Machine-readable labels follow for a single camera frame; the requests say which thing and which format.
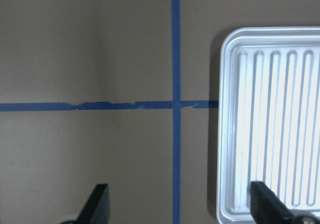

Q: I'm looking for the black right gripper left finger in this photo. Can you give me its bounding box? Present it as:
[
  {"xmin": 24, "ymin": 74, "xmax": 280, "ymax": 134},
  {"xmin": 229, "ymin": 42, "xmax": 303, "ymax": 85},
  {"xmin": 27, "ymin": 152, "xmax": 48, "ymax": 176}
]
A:
[{"xmin": 62, "ymin": 183, "xmax": 111, "ymax": 224}]

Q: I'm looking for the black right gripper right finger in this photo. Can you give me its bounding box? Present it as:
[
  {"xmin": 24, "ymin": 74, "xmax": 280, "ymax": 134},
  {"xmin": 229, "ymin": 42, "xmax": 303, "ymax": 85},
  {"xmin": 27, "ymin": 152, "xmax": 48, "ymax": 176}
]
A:
[{"xmin": 250, "ymin": 181, "xmax": 320, "ymax": 224}]

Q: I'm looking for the silver ribbed metal tray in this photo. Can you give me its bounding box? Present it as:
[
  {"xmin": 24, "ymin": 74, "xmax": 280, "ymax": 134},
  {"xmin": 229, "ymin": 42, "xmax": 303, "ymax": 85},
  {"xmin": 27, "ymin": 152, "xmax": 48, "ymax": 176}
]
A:
[{"xmin": 216, "ymin": 26, "xmax": 320, "ymax": 224}]

